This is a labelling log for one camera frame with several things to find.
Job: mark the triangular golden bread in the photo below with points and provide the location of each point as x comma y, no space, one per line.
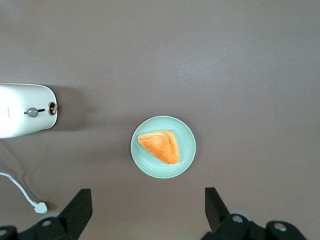
162,146

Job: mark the brass toaster dial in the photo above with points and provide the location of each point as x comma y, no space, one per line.
52,108

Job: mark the pale green round plate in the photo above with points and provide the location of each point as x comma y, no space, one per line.
185,140

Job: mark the white two-slot toaster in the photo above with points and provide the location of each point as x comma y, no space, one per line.
17,110

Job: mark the grey toaster lever knob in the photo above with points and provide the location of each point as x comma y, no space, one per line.
32,112

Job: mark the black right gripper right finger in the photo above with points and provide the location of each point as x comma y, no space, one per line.
220,222

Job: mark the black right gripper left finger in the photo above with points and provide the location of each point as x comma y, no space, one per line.
75,215

